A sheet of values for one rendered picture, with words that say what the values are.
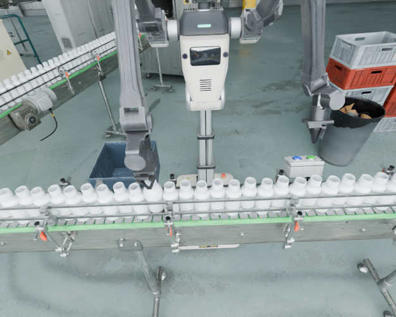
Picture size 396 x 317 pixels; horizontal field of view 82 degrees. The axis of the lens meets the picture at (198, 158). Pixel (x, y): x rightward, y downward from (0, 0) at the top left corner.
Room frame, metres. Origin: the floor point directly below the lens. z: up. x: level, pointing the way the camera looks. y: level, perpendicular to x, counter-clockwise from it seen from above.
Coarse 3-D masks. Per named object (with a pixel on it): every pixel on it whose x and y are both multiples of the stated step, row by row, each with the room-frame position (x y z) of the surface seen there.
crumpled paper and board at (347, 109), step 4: (352, 104) 2.08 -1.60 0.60; (344, 108) 2.06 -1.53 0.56; (348, 108) 2.07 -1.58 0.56; (344, 112) 2.06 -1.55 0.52; (348, 112) 2.00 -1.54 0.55; (352, 112) 2.00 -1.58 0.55; (364, 112) 1.98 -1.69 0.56; (356, 116) 1.93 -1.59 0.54; (364, 116) 1.93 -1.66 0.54; (368, 116) 1.92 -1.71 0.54
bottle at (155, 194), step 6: (156, 186) 0.55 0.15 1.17; (144, 192) 0.54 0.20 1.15; (150, 192) 0.53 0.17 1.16; (156, 192) 0.53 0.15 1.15; (162, 192) 0.55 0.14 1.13; (150, 198) 0.52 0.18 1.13; (156, 198) 0.53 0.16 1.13; (162, 198) 0.55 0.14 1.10; (156, 204) 0.53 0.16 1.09; (162, 204) 0.54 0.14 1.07; (150, 210) 0.54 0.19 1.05; (156, 210) 0.53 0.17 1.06
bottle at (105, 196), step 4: (104, 184) 0.57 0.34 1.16; (100, 188) 0.56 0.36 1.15; (104, 188) 0.57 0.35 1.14; (100, 192) 0.54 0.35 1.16; (104, 192) 0.54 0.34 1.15; (108, 192) 0.55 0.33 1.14; (112, 192) 0.57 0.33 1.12; (100, 196) 0.54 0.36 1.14; (104, 196) 0.54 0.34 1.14; (108, 196) 0.54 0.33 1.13; (112, 196) 0.55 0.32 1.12; (100, 200) 0.53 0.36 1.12; (104, 200) 0.53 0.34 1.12; (108, 200) 0.53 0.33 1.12; (112, 200) 0.54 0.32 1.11; (104, 208) 0.53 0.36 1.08; (108, 208) 0.53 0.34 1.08; (112, 208) 0.53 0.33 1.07; (116, 208) 0.54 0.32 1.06; (104, 212) 0.53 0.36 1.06; (108, 212) 0.52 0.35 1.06; (112, 212) 0.53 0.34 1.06; (116, 212) 0.54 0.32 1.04; (120, 212) 0.55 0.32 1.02
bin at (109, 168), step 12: (108, 144) 1.12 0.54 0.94; (120, 144) 1.12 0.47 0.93; (108, 156) 1.10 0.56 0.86; (120, 156) 1.12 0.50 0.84; (96, 168) 0.92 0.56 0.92; (108, 168) 1.04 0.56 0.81; (120, 168) 1.12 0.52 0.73; (96, 180) 0.81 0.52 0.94; (108, 180) 0.82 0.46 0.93; (120, 180) 0.82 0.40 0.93; (132, 180) 0.82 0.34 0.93; (144, 180) 0.82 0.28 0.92; (156, 180) 0.95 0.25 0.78
